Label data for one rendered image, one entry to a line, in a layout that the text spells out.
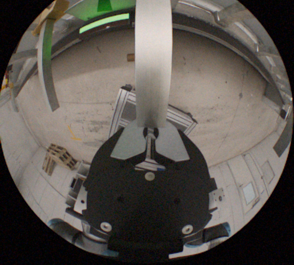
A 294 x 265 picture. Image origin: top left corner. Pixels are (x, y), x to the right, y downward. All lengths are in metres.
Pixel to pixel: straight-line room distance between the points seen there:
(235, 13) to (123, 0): 0.26
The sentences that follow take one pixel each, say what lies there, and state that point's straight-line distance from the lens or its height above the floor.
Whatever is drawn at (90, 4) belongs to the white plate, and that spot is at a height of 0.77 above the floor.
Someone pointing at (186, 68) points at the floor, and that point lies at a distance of 1.01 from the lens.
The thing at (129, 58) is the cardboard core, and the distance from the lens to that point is 0.88.
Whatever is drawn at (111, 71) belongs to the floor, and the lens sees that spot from 1.03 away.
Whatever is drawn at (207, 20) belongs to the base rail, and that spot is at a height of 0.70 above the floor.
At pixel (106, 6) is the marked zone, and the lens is 0.30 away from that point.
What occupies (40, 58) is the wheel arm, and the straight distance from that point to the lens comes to 0.27.
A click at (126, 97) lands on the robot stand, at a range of 0.78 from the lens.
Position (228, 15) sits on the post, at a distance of 0.32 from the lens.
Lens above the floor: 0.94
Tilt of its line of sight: 59 degrees down
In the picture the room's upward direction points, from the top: 174 degrees counter-clockwise
